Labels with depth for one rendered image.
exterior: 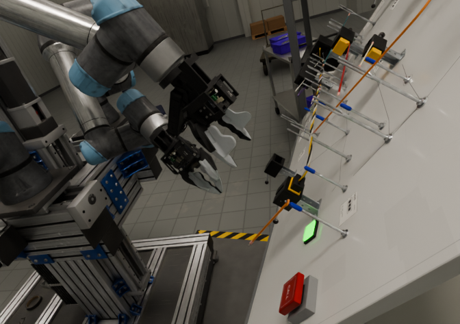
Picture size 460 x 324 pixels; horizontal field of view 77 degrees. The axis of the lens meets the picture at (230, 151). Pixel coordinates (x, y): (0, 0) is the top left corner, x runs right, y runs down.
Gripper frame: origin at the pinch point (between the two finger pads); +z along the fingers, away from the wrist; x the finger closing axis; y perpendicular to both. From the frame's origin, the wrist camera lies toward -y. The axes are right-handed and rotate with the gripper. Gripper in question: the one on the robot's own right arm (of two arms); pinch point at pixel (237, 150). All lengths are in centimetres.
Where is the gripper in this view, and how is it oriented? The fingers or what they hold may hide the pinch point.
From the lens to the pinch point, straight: 59.8
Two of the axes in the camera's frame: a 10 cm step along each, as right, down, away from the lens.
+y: 6.5, -3.5, -6.8
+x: 3.7, -6.4, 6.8
